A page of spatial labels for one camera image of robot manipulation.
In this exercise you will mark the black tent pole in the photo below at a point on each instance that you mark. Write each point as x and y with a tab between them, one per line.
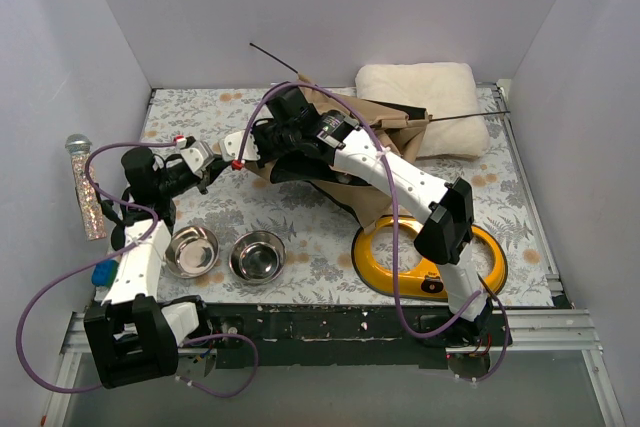
298	74
472	115

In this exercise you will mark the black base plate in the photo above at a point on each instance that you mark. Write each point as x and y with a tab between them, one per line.
326	335

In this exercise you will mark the left steel bowl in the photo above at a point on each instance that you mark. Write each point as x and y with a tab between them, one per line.
192	252

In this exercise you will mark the glitter toy microphone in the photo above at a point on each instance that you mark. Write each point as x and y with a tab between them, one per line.
79	148

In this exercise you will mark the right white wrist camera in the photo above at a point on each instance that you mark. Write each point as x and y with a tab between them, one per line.
237	149

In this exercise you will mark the right steel bowl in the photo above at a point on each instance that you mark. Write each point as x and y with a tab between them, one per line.
257	257

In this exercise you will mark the aluminium frame rail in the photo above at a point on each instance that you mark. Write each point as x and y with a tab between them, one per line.
552	374

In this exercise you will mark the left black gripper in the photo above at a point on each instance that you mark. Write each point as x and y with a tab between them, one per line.
210	170

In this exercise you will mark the steel bowl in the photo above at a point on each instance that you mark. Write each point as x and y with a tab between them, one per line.
192	252
257	257

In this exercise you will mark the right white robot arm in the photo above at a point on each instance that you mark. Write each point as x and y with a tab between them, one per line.
444	240

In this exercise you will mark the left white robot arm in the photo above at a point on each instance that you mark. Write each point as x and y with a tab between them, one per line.
140	257

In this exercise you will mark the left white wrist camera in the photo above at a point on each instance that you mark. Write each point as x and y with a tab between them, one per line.
196	154

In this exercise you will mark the cream fluffy pillow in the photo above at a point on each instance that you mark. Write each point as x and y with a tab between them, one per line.
442	89

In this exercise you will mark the floral table mat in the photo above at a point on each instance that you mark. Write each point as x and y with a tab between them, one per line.
317	234

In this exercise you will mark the beige fabric pet tent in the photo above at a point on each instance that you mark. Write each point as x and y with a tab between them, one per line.
362	165

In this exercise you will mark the blue green toy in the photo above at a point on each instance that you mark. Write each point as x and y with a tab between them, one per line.
104	273

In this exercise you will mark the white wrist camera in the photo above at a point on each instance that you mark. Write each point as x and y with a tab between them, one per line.
196	154
237	149

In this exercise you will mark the yellow double bowl holder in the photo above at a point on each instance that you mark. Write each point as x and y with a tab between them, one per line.
419	278

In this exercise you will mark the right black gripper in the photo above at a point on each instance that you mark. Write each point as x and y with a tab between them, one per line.
267	142

